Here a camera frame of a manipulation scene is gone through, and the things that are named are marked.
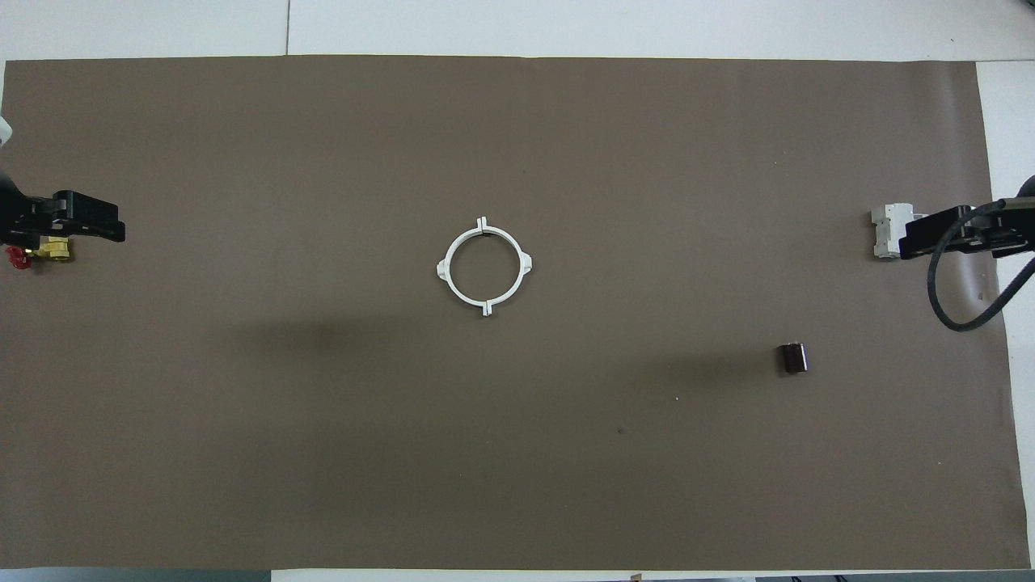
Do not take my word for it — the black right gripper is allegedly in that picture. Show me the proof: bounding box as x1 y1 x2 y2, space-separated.
900 198 1035 261

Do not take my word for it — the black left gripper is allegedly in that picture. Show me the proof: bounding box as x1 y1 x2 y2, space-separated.
0 191 126 247

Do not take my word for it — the white half pipe clamp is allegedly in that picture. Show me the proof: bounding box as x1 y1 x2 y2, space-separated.
436 217 488 318
482 217 535 318

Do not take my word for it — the grey circuit breaker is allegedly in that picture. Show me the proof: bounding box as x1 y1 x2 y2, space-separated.
870 203 927 261

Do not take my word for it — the brown table mat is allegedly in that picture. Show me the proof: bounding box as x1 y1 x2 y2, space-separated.
0 55 1030 571

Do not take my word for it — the brass valve with red handle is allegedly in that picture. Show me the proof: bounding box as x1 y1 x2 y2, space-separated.
6 238 74 272

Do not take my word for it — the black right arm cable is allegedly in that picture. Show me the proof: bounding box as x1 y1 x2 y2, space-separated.
927 198 1035 333

